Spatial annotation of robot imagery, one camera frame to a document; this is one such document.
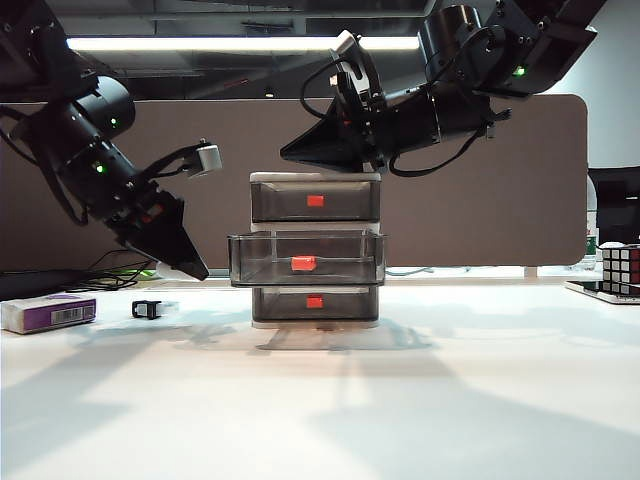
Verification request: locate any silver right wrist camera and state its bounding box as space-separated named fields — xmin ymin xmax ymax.
xmin=332 ymin=29 xmax=362 ymax=56

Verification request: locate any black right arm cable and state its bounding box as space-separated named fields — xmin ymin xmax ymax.
xmin=388 ymin=107 xmax=512 ymax=179

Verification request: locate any rubik's cube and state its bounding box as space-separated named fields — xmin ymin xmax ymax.
xmin=599 ymin=243 xmax=640 ymax=294

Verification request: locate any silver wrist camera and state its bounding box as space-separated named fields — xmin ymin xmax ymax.
xmin=185 ymin=139 xmax=224 ymax=179
xmin=332 ymin=29 xmax=362 ymax=56

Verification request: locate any black mouse cable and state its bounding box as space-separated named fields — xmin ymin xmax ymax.
xmin=64 ymin=249 xmax=161 ymax=294

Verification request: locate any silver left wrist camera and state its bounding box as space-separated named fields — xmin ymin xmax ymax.
xmin=185 ymin=139 xmax=224 ymax=179

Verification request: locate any purple white tissue pack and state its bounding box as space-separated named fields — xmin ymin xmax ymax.
xmin=0 ymin=293 xmax=97 ymax=335

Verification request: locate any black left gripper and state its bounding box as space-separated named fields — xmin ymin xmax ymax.
xmin=87 ymin=179 xmax=210 ymax=281

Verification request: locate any long ceiling light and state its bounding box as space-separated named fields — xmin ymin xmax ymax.
xmin=64 ymin=35 xmax=421 ymax=52

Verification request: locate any smoky drawer with red handle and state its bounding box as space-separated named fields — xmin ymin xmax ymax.
xmin=251 ymin=180 xmax=380 ymax=224
xmin=227 ymin=229 xmax=389 ymax=289
xmin=252 ymin=285 xmax=380 ymax=324

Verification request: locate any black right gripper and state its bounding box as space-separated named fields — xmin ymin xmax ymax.
xmin=280 ymin=74 xmax=389 ymax=174

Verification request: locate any white flat tray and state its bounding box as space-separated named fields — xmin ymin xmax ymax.
xmin=564 ymin=279 xmax=640 ymax=305

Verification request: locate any black monitor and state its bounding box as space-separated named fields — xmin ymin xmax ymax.
xmin=587 ymin=167 xmax=640 ymax=246

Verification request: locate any brown desk partition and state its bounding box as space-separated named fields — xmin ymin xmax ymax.
xmin=0 ymin=94 xmax=589 ymax=275

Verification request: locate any clear bottle with green label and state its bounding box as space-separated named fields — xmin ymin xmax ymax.
xmin=582 ymin=178 xmax=600 ymax=266

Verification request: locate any white drawer cabinet frame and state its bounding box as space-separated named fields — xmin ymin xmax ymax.
xmin=248 ymin=171 xmax=384 ymax=330

